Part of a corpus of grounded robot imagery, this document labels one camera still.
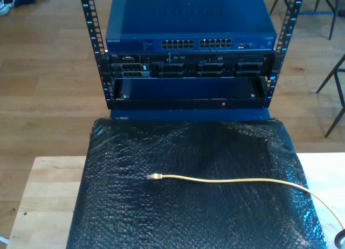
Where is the yellow network cable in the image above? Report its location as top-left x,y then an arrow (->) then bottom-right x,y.
145,172 -> 345,231

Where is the black rack drawer tray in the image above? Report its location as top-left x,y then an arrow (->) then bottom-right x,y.
112,76 -> 270,110

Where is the black rack server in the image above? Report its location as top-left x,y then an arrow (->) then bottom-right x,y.
107,52 -> 276,79

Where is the black bubble wrap mat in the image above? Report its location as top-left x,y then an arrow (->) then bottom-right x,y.
66,117 -> 328,249

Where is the black metal chair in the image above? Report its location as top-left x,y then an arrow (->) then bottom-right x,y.
316,53 -> 345,138

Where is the black chair with blue seat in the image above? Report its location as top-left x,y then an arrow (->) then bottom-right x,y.
269,0 -> 341,41

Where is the white shoe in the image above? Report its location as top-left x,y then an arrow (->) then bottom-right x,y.
0,0 -> 11,17

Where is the blue network switch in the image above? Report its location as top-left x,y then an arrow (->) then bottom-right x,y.
105,0 -> 278,54

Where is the black perforated rack frame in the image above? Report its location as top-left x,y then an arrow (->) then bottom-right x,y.
78,0 -> 305,111

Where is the thick black camera cable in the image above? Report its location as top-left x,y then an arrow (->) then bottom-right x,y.
334,229 -> 345,248

